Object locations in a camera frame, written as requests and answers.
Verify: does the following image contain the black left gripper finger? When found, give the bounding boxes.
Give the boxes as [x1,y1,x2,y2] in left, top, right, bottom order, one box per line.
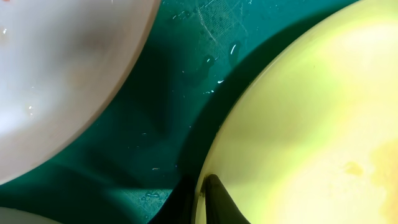
[204,174,249,224]

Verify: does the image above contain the yellow round plate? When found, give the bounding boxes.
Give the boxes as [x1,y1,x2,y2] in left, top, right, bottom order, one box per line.
[192,1,397,224]

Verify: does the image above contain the blue plastic tray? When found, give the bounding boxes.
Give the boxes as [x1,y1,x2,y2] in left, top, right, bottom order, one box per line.
[1,0,351,223]

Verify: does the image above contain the white plate with red stain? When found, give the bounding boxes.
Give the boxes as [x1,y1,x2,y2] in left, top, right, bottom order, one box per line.
[1,0,160,183]

